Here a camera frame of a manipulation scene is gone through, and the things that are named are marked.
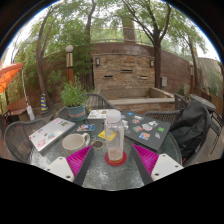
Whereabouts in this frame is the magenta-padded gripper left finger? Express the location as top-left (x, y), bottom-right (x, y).
top-left (44, 144), bottom-right (96, 187)

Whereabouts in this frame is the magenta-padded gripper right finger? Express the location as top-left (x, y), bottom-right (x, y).
top-left (130, 143), bottom-right (185, 186)

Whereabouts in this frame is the clear plastic bottle white cap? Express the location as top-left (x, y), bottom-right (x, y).
top-left (104, 109), bottom-right (125, 164)

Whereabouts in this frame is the stone water basin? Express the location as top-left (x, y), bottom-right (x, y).
top-left (99, 87), bottom-right (176, 113)

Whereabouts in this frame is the beige ribbed ceramic mug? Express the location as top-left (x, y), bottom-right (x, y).
top-left (61, 132), bottom-right (91, 156)

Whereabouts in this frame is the flat round red coaster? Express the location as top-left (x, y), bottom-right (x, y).
top-left (104, 150), bottom-right (128, 167)

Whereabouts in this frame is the black laptop with stickers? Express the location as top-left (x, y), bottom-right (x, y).
top-left (120, 109), bottom-right (172, 152)

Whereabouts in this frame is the yellow card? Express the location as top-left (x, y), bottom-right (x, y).
top-left (97, 129), bottom-right (118, 142)

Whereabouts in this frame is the small colourful sticker card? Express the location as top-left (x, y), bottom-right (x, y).
top-left (76, 123), bottom-right (96, 132)

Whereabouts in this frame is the silver laptop with stickers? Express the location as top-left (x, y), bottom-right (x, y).
top-left (28, 117), bottom-right (77, 153)

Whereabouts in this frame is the grey mesh patio chair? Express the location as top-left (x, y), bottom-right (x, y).
top-left (3, 118), bottom-right (49, 164)
top-left (144, 99), bottom-right (213, 168)
top-left (173, 93), bottom-right (190, 112)
top-left (56, 93), bottom-right (116, 121)

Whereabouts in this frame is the white booklet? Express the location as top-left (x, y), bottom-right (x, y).
top-left (87, 108), bottom-right (116, 120)

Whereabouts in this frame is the black jacket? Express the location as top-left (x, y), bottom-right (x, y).
top-left (169, 99), bottom-right (212, 161)

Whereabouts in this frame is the green plant in blue pot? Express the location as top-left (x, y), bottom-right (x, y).
top-left (59, 77), bottom-right (90, 122)

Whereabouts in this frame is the blue yellow striped bollard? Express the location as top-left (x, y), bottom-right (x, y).
top-left (40, 93), bottom-right (49, 112)

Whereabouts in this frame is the white umbrella base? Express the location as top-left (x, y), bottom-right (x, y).
top-left (26, 105), bottom-right (36, 121)

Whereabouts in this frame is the black metal patio chair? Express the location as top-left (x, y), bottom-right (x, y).
top-left (209, 109), bottom-right (224, 148)

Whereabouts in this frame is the round dark patio table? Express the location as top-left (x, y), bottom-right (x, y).
top-left (189, 93), bottom-right (217, 113)

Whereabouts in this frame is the wooden bench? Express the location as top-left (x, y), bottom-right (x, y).
top-left (4, 96), bottom-right (29, 117)

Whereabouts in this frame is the forked dark-trunk tree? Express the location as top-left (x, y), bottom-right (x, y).
top-left (123, 0), bottom-right (178, 89)

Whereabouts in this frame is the leaning tree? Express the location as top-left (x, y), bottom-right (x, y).
top-left (34, 4), bottom-right (68, 111)

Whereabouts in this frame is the orange patio umbrella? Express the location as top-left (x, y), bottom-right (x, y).
top-left (0, 62), bottom-right (34, 118)

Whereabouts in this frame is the wooden lamp post white globe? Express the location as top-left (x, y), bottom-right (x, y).
top-left (64, 44), bottom-right (75, 84)

